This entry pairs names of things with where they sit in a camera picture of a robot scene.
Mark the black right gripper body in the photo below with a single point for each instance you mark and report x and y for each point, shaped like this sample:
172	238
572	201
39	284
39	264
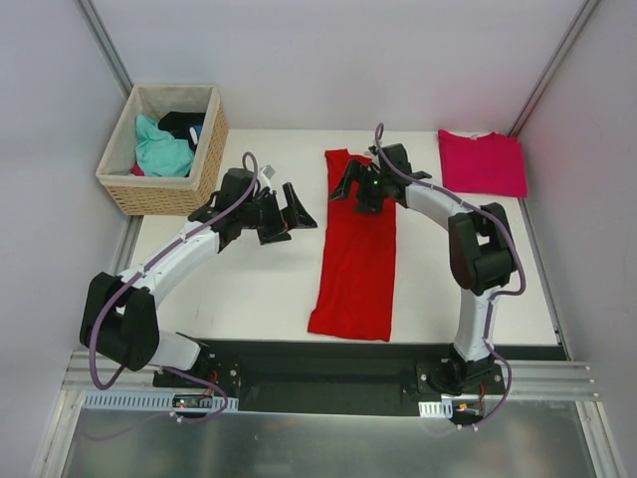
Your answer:
362	184

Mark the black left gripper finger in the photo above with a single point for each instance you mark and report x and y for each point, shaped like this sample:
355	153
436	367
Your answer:
274	233
294	214

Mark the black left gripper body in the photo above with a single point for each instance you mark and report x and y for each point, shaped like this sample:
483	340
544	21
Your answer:
275	219

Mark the magenta t shirt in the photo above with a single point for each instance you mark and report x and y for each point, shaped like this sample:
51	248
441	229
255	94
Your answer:
487	164

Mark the red t shirt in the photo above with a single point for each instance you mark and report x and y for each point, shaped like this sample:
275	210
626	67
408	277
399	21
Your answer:
356	287

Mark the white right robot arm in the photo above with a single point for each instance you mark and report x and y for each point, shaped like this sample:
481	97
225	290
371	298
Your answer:
482	253

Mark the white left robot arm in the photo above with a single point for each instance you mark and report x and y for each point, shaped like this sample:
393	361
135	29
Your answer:
120	319

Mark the wicker laundry basket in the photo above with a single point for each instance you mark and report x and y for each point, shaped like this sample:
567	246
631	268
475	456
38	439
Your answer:
141	195

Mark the black printed t shirt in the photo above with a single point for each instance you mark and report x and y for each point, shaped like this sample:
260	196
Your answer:
182	125

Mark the teal t shirt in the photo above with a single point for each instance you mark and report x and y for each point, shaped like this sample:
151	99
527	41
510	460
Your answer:
158	153

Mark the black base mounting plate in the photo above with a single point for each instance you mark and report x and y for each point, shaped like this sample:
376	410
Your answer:
341	378

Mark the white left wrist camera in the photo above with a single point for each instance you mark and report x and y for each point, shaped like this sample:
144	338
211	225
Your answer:
264	177

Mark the left slotted cable duct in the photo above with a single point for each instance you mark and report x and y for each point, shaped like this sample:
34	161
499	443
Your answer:
158	401

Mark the slotted cable duct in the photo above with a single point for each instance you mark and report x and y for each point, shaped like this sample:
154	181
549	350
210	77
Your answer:
436	409
158	401

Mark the right slotted cable duct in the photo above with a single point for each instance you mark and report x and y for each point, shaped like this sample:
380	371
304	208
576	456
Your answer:
436	409

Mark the aluminium frame rail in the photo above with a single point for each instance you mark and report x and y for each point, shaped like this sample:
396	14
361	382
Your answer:
560	380

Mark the right aluminium corner post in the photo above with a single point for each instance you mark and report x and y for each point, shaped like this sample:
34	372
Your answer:
565	46

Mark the aluminium corner post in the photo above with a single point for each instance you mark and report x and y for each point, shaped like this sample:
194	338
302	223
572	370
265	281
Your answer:
565	46
106	45

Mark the left aluminium corner post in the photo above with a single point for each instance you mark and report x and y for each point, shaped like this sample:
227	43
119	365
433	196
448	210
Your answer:
106	45

